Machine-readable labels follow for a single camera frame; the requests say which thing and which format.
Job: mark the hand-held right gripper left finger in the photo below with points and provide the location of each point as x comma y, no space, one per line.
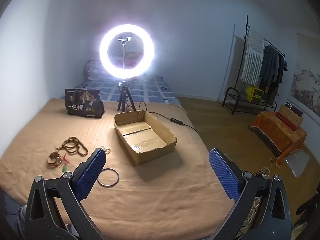
91,175

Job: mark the yellow crate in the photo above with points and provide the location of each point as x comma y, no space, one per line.
255,93

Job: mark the wooden box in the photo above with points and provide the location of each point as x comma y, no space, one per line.
290,116

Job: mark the orange patterned cloth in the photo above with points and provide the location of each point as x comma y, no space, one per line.
275,130

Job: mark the clear plastic bag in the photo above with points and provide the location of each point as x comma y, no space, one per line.
297,163

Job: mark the black clothes rack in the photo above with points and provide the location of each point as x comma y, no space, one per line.
232,90

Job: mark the striped towel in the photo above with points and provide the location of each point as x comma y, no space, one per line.
252,60

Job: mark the black printed snack bag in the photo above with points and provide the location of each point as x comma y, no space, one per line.
83,105

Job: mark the phone clamp on pole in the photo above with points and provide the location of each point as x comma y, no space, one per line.
124,39

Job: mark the black tripod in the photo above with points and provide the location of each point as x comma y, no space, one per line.
122,97

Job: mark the dark hanging clothes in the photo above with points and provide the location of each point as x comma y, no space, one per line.
271,67

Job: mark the gold wrist watch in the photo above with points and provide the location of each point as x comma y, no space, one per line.
53,163

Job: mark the folded patterned quilt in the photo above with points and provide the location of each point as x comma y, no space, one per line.
92,67

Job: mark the landscape wall scroll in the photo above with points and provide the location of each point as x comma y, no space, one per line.
306,85

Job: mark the blue patterned bed sheet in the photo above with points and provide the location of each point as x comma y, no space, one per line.
150,87

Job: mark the cardboard box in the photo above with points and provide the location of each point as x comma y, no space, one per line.
145,140

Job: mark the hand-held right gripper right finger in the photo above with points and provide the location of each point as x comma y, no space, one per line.
222,175

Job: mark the metal bangle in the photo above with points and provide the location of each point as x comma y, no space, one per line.
118,177

